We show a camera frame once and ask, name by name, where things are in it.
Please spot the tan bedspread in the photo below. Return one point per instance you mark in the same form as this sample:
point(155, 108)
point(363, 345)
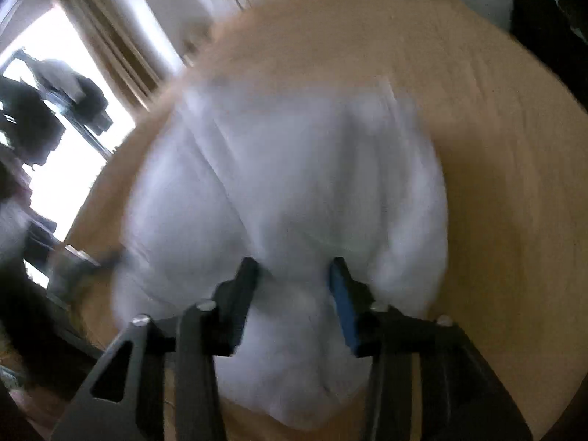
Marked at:
point(505, 170)

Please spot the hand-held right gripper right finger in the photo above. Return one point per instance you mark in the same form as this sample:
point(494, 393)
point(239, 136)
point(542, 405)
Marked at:
point(343, 312)

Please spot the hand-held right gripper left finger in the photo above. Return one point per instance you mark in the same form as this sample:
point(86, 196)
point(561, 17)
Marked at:
point(239, 321)

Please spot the beige curtain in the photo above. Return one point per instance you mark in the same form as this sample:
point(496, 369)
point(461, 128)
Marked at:
point(115, 32)

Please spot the white puffy jacket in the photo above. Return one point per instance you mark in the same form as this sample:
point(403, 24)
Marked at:
point(298, 183)

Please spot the dark hanging clothes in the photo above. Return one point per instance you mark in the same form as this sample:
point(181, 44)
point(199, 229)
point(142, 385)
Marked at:
point(27, 115)

